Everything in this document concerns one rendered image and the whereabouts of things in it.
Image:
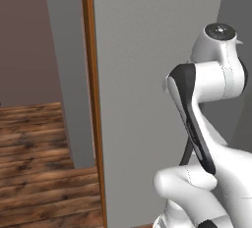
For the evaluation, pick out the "brown wooden cabinet side panel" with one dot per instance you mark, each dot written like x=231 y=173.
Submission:
x=93 y=84

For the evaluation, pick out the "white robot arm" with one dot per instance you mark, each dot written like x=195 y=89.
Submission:
x=210 y=81

